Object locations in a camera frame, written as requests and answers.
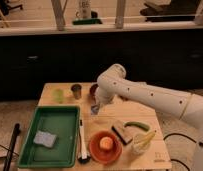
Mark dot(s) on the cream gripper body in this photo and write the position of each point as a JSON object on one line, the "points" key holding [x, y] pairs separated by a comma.
{"points": [[101, 101]]}

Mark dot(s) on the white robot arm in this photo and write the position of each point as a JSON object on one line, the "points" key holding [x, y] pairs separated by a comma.
{"points": [[184, 105]]}

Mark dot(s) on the green board on shelf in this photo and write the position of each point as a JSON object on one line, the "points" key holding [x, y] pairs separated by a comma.
{"points": [[87, 21]]}

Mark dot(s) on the white jug on shelf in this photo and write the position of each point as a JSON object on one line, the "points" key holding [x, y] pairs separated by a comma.
{"points": [[84, 9]]}

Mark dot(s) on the green cucumber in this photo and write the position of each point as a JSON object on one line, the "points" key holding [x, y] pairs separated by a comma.
{"points": [[140, 125]]}

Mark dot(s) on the orange plate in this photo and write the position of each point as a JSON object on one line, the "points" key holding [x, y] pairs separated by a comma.
{"points": [[102, 156]]}

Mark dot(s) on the green plastic tray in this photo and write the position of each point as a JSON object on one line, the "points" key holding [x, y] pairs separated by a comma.
{"points": [[63, 121]]}

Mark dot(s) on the black pole stand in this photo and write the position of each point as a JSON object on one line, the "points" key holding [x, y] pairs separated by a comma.
{"points": [[10, 151]]}

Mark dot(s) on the translucent green cup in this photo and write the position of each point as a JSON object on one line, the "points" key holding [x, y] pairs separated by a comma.
{"points": [[58, 95]]}

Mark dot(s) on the dark red bowl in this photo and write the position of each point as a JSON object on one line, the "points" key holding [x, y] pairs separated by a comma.
{"points": [[93, 90]]}

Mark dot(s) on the wooden table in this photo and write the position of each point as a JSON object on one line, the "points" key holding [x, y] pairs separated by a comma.
{"points": [[155, 158]]}

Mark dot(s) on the grey blue towel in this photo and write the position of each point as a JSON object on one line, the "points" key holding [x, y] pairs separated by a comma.
{"points": [[95, 109]]}

